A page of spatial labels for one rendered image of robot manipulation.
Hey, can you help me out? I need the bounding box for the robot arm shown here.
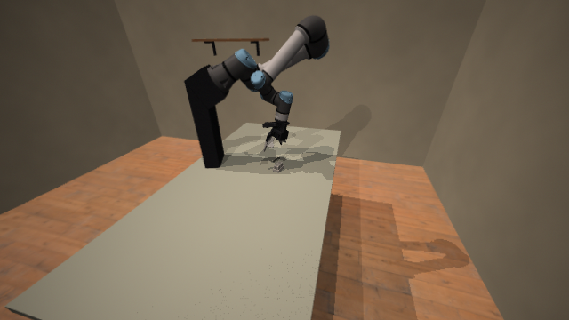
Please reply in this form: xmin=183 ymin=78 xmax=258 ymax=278
xmin=207 ymin=15 xmax=329 ymax=122

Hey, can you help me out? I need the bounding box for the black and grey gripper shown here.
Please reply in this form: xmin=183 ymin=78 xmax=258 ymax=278
xmin=263 ymin=118 xmax=289 ymax=151

